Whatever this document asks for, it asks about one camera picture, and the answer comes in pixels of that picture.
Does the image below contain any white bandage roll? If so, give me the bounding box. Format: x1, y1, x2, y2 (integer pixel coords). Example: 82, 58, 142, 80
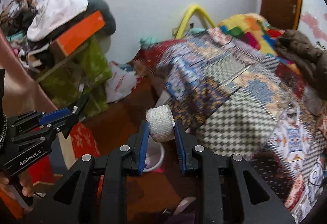
146, 105, 175, 143

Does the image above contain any white plastic trash bin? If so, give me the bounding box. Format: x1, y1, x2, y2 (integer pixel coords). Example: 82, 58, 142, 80
143, 136, 165, 172

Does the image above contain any left hand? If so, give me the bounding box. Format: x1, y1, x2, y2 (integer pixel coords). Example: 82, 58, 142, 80
0, 170, 34, 200

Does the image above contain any red floral box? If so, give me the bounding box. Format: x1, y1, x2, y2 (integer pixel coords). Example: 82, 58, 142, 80
28, 123, 100, 185

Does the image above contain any green patterned gift bag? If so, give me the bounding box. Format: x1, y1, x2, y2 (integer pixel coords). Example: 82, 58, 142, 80
37, 36, 113, 118

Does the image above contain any white plastic shopping bag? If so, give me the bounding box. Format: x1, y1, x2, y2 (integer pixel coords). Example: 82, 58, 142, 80
105, 62, 138, 103

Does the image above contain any orange cardboard box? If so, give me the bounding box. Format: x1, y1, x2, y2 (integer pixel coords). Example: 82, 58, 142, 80
49, 11, 105, 60

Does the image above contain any patchwork patterned bedspread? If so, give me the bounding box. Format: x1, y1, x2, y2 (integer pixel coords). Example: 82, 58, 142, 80
133, 27, 326, 223

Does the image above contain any white cloth on pile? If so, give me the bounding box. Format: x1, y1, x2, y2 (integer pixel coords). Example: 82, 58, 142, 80
27, 0, 89, 42

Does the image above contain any teal plastic toy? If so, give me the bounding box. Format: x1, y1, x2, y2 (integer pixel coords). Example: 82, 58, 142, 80
139, 37, 159, 48

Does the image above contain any brown puffer jacket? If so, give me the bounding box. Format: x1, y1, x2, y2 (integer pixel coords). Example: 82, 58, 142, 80
274, 29, 326, 100

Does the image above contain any colourful block blanket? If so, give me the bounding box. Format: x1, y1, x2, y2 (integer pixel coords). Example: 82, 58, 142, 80
218, 13, 300, 75

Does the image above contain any yellow foam hoop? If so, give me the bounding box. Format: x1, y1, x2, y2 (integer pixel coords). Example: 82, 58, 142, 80
172, 4, 216, 39

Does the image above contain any sliding wardrobe with hearts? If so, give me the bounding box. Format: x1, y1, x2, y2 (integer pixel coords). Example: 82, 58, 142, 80
298, 0, 326, 48

